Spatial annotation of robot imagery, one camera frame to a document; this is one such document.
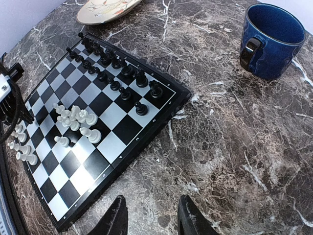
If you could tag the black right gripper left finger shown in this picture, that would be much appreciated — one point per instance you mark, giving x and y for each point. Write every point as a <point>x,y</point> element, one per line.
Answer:
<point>115,219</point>

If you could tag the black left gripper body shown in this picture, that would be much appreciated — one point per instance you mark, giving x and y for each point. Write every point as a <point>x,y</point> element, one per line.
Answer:
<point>8,104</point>

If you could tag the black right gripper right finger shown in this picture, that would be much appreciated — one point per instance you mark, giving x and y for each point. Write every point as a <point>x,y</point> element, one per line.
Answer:
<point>190,220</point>

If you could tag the white chess bishop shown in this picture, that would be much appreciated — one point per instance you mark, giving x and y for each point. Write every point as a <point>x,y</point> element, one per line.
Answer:
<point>20,136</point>

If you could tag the black chess pawn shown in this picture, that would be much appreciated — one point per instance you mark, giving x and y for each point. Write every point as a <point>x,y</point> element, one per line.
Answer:
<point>141,109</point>

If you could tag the black chess rook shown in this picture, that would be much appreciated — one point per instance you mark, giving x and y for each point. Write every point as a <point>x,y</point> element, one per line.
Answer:
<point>155,90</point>

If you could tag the black and white chessboard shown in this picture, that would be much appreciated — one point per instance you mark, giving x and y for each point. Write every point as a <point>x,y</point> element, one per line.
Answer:
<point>86,130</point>

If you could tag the cream plate with bird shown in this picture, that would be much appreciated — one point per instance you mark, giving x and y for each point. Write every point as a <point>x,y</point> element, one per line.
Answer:
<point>96,12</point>

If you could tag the blue enamel mug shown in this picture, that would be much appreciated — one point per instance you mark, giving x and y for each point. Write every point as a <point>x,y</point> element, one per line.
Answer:
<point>271,38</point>

